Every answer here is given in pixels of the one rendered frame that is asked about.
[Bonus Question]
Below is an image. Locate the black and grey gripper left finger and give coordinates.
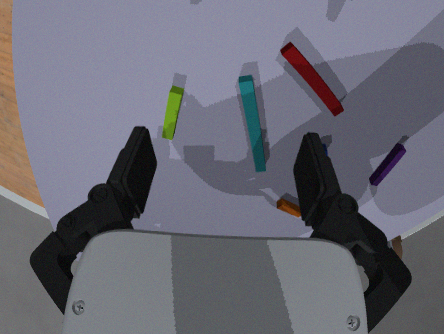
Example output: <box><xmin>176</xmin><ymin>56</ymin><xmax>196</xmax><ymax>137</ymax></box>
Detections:
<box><xmin>30</xmin><ymin>126</ymin><xmax>157</xmax><ymax>315</ymax></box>

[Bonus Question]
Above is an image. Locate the purple rod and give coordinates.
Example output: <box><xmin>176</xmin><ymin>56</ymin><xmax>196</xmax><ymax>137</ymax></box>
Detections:
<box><xmin>369</xmin><ymin>143</ymin><xmax>406</xmax><ymax>186</ymax></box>

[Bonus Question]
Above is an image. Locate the turquoise rod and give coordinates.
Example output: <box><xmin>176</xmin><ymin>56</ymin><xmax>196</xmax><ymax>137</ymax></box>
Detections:
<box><xmin>238</xmin><ymin>75</ymin><xmax>266</xmax><ymax>172</ymax></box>

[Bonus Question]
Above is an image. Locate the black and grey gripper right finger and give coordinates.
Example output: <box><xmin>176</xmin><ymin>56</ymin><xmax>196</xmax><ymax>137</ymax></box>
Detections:
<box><xmin>293</xmin><ymin>132</ymin><xmax>412</xmax><ymax>333</ymax></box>

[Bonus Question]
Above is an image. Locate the lime green rod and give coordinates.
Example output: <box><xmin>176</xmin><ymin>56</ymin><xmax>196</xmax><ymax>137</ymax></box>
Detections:
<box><xmin>162</xmin><ymin>86</ymin><xmax>184</xmax><ymax>140</ymax></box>

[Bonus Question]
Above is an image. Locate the orange rod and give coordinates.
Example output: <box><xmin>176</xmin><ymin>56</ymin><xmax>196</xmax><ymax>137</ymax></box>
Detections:
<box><xmin>277</xmin><ymin>198</ymin><xmax>301</xmax><ymax>217</ymax></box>

